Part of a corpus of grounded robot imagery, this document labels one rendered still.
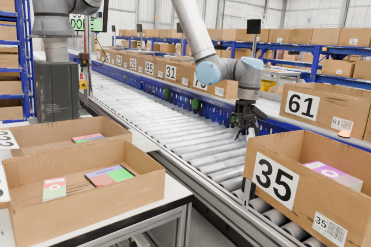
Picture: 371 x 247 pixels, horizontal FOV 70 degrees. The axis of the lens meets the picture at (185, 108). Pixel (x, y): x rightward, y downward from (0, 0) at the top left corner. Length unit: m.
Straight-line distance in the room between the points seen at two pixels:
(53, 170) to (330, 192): 0.80
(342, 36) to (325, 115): 5.07
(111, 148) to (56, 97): 0.52
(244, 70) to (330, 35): 5.40
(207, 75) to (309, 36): 5.75
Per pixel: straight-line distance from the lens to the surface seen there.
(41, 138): 1.25
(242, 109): 1.12
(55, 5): 1.43
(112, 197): 0.74
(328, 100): 1.29
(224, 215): 0.93
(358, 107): 1.25
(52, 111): 1.45
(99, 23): 2.30
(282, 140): 1.04
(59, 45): 1.44
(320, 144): 1.09
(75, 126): 1.28
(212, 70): 0.96
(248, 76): 1.08
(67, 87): 1.43
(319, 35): 6.54
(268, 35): 7.30
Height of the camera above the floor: 1.21
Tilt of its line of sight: 14 degrees down
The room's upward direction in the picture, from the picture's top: 4 degrees clockwise
